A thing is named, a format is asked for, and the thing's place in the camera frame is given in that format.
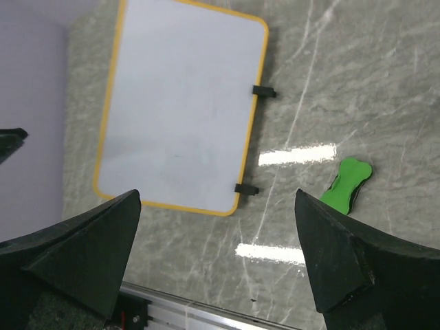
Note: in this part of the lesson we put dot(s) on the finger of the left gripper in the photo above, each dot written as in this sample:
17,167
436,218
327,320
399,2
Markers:
10,141

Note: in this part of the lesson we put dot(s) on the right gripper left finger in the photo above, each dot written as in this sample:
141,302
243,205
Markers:
68,276

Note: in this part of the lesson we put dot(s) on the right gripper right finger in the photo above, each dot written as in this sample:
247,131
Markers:
363,278

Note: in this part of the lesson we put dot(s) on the green whiteboard eraser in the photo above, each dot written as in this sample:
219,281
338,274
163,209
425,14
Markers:
351,176

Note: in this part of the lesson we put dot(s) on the white board with orange frame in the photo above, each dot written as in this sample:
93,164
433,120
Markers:
181,96

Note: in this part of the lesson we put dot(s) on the aluminium mounting rail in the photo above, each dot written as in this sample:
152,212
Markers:
141,308

